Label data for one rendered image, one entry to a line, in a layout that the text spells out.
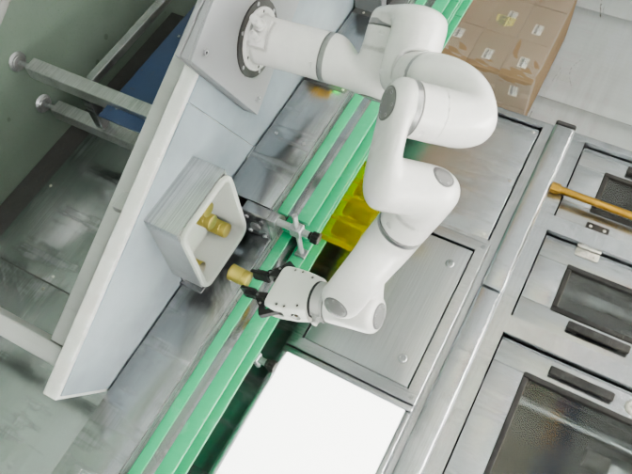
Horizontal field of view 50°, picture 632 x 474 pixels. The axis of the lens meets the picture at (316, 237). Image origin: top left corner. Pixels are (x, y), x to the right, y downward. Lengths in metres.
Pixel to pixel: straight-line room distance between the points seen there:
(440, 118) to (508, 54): 4.47
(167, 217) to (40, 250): 0.74
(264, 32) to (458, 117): 0.49
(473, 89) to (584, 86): 5.37
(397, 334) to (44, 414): 0.86
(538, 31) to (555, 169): 3.75
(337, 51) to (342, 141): 0.38
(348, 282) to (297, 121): 0.62
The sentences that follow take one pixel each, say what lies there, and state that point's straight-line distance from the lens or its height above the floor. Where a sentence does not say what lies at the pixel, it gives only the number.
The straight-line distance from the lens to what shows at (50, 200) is 2.08.
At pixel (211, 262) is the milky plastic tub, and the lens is 1.49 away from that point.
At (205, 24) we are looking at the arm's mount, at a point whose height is 0.78.
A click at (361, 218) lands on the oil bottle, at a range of 1.62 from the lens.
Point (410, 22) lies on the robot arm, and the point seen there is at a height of 1.11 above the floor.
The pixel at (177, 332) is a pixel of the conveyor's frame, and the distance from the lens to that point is 1.51.
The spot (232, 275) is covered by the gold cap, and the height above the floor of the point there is 0.90.
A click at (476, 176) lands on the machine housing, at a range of 1.94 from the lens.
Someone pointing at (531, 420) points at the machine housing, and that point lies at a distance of 1.67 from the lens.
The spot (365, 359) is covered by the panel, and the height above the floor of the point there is 1.17.
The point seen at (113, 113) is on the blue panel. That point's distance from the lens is 1.80.
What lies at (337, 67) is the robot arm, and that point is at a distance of 1.29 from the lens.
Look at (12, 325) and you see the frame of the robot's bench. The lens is 1.49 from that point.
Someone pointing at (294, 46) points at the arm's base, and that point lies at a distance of 1.32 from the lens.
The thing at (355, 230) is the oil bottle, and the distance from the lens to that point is 1.60.
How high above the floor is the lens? 1.43
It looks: 17 degrees down
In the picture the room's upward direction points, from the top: 113 degrees clockwise
